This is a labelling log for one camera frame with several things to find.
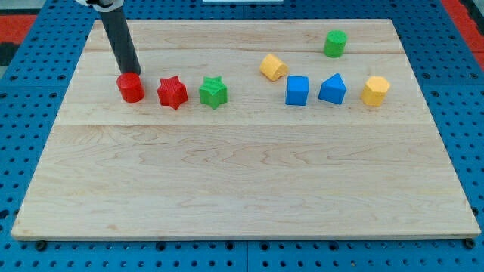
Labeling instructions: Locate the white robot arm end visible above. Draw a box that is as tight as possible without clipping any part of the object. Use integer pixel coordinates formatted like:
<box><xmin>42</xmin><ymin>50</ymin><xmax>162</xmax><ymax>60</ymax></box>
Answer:
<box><xmin>76</xmin><ymin>0</ymin><xmax>124</xmax><ymax>13</ymax></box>

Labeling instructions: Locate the blue cube block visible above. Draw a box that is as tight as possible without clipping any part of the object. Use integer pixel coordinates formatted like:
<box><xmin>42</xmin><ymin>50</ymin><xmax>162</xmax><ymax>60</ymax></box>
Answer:
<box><xmin>285</xmin><ymin>76</ymin><xmax>309</xmax><ymax>106</ymax></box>

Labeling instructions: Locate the light wooden board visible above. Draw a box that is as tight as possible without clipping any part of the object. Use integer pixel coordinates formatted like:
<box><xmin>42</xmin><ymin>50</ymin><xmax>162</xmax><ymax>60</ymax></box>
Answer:
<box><xmin>11</xmin><ymin>19</ymin><xmax>480</xmax><ymax>241</ymax></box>

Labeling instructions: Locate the green star block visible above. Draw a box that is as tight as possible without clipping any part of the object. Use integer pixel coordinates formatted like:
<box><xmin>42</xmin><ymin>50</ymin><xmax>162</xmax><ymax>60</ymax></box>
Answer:
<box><xmin>199</xmin><ymin>76</ymin><xmax>228</xmax><ymax>110</ymax></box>

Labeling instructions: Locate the red star block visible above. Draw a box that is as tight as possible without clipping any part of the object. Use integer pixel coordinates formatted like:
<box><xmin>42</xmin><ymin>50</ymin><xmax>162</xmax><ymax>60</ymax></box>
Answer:
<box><xmin>157</xmin><ymin>76</ymin><xmax>188</xmax><ymax>110</ymax></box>

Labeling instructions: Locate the blue triangular prism block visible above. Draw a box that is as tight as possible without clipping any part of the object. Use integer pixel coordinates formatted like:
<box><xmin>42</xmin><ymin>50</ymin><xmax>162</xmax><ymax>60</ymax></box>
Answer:
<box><xmin>318</xmin><ymin>73</ymin><xmax>347</xmax><ymax>104</ymax></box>

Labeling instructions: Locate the red cylinder block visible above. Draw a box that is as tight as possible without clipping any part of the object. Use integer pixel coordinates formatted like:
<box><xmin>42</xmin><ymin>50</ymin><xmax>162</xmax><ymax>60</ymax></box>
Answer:
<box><xmin>116</xmin><ymin>72</ymin><xmax>145</xmax><ymax>103</ymax></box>

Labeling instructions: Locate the green cylinder block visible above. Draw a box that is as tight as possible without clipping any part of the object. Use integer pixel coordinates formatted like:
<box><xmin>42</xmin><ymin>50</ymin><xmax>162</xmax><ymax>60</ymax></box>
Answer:
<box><xmin>324</xmin><ymin>29</ymin><xmax>348</xmax><ymax>58</ymax></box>

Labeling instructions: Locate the yellow hexagon block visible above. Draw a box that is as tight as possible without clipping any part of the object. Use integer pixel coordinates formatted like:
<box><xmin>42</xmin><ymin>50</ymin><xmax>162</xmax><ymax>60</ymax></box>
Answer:
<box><xmin>361</xmin><ymin>76</ymin><xmax>391</xmax><ymax>107</ymax></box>

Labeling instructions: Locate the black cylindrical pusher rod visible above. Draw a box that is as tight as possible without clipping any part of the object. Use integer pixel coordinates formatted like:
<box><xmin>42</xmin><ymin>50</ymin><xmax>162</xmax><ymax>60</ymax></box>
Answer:
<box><xmin>97</xmin><ymin>1</ymin><xmax>141</xmax><ymax>75</ymax></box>

